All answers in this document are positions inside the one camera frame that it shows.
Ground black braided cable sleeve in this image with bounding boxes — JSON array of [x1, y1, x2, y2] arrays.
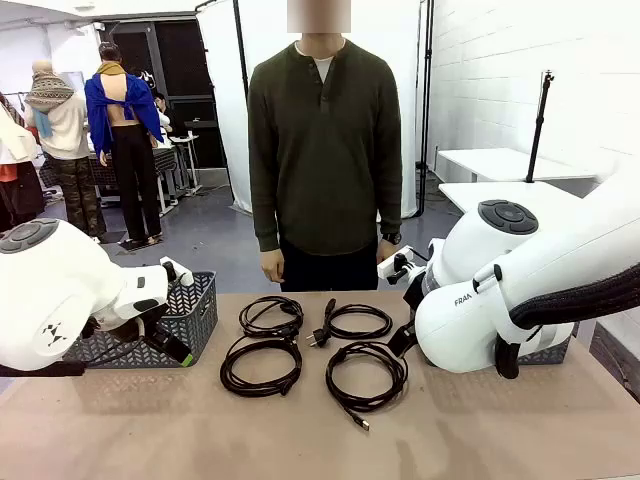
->
[[494, 263, 640, 380]]

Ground background work desk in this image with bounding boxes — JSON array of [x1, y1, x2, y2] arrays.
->
[[87, 132, 204, 217]]

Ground garments on clothes rack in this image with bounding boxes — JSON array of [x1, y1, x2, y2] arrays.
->
[[0, 92, 46, 234]]

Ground person's left forearm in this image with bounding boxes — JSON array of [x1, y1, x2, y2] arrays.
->
[[377, 179, 404, 240]]

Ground person's right forearm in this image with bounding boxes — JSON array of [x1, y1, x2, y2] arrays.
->
[[252, 184, 282, 254]]

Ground black power cable with plug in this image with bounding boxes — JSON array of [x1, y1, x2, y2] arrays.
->
[[238, 295, 305, 339], [305, 298, 394, 350]]

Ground dark window wall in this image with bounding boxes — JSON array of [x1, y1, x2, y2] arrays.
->
[[102, 19, 229, 171]]

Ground mannequin with patterned scarf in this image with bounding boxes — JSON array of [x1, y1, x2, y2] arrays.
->
[[23, 59, 107, 241]]

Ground person's left hand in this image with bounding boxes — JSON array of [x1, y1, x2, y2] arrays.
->
[[374, 239, 399, 266]]

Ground black backdrop stand pole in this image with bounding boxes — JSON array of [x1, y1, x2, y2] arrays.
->
[[194, 0, 251, 101], [418, 0, 436, 219]]

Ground person in dark green sweater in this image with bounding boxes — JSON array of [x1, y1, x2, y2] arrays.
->
[[247, 0, 404, 294]]

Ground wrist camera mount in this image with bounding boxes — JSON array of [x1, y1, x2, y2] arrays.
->
[[158, 256, 196, 290], [376, 244, 415, 287]]

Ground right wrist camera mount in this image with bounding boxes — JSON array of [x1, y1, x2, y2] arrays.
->
[[376, 244, 415, 287]]

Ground grey plastic lattice basket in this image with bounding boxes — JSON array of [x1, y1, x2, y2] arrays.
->
[[62, 271, 219, 370], [517, 322, 580, 365]]

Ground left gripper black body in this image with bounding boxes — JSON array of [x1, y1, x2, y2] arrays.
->
[[141, 321, 175, 352]]

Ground black USB cable coil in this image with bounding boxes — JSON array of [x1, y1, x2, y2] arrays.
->
[[324, 341, 409, 434], [219, 333, 304, 398]]

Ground seated person in background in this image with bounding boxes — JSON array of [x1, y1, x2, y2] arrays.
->
[[151, 91, 190, 146]]

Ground black tripod pole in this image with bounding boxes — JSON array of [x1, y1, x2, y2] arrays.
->
[[524, 69, 557, 185]]

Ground white photo backdrop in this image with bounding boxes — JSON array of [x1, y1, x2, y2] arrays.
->
[[196, 0, 432, 217]]

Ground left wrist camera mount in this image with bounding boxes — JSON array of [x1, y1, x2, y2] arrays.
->
[[158, 256, 196, 290]]

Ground person's right hand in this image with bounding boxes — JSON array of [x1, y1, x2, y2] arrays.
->
[[259, 248, 287, 284]]

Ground mannequin with blue cardigan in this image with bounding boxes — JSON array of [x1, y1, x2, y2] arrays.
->
[[83, 42, 166, 247]]

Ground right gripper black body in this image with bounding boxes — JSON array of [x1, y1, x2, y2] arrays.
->
[[402, 272, 427, 326]]

